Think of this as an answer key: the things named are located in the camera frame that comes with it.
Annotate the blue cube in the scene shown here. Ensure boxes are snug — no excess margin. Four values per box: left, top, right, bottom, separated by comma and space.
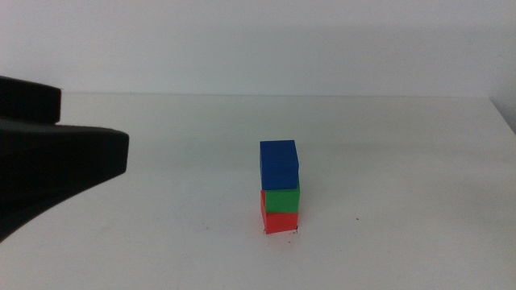
259, 139, 301, 192

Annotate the red cube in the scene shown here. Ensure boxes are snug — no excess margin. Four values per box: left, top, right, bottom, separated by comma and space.
260, 189, 300, 235

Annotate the green cube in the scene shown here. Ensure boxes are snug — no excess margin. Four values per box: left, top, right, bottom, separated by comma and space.
264, 178, 302, 214

